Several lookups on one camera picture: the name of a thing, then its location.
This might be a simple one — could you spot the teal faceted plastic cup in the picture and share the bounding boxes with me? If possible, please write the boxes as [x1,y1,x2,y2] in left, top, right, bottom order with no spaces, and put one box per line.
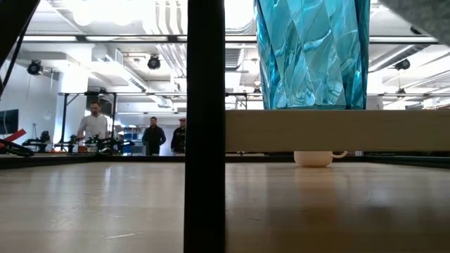
[253,0,371,111]

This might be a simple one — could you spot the wooden shelf with black side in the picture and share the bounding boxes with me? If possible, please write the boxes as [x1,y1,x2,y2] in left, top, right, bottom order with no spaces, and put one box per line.
[183,0,450,253]

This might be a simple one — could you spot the person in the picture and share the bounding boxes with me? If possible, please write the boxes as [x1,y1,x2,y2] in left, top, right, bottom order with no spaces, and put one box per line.
[170,117,187,155]
[141,116,167,156]
[76,100,109,148]

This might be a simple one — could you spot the blue cabinet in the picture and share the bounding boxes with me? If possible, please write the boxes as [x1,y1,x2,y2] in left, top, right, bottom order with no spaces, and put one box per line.
[122,126,146,155]

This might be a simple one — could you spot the small mug with orange interior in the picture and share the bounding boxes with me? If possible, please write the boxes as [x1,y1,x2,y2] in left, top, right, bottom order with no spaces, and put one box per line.
[293,150,349,168]

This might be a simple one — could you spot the red bar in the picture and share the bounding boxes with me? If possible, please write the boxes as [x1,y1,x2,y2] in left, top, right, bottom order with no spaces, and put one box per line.
[3,129,27,143]

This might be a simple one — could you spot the black background gantry frame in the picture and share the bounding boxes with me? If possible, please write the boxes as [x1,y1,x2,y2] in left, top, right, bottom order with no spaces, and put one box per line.
[57,90,119,145]

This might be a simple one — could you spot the dark wall monitor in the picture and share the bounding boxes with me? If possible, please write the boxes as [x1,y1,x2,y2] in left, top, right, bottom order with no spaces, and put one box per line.
[0,108,20,136]

